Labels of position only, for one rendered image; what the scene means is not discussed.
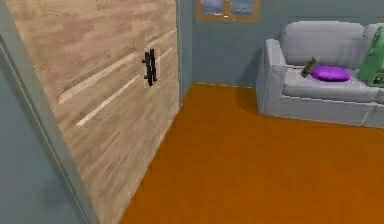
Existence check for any light wooden room door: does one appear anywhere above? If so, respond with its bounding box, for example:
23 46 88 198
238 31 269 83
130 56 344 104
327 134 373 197
4 0 182 224

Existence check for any wooden framed window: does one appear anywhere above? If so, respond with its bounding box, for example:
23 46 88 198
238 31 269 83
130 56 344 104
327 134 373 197
195 0 261 24

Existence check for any dark remote control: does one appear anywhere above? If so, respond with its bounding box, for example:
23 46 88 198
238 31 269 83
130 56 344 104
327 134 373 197
300 57 317 79

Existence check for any grey sofa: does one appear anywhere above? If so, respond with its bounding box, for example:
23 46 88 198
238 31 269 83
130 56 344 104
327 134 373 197
255 21 384 129

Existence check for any purple cushion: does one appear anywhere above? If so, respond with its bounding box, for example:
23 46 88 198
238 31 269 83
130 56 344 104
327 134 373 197
309 65 352 83

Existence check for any black door handle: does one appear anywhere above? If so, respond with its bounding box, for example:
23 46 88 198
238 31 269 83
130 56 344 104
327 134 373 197
141 48 158 87

